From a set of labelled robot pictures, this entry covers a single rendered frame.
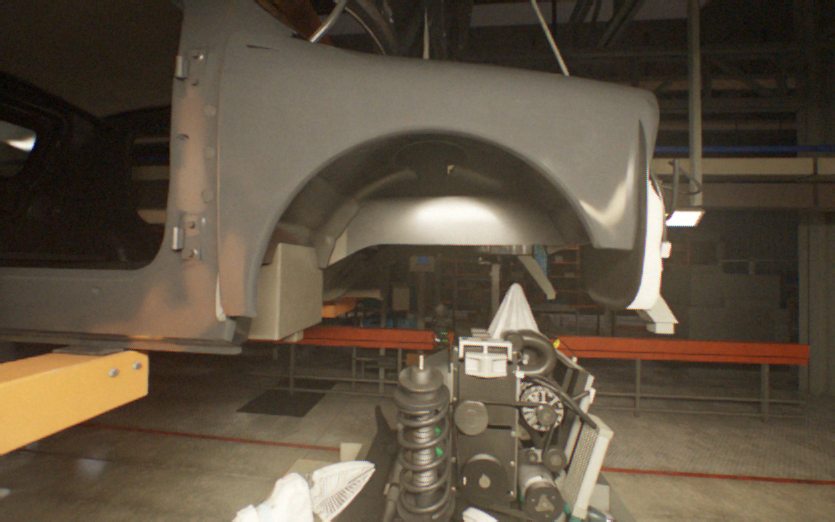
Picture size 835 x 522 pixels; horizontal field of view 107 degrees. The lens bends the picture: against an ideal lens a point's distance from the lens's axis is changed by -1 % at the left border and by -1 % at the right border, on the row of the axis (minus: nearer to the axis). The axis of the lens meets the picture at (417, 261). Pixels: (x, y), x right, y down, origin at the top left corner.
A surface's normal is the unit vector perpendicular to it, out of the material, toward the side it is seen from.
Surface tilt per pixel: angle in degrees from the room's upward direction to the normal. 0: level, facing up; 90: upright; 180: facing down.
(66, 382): 90
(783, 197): 90
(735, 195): 90
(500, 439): 90
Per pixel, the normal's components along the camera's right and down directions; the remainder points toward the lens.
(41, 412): 0.99, 0.02
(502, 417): -0.11, -0.03
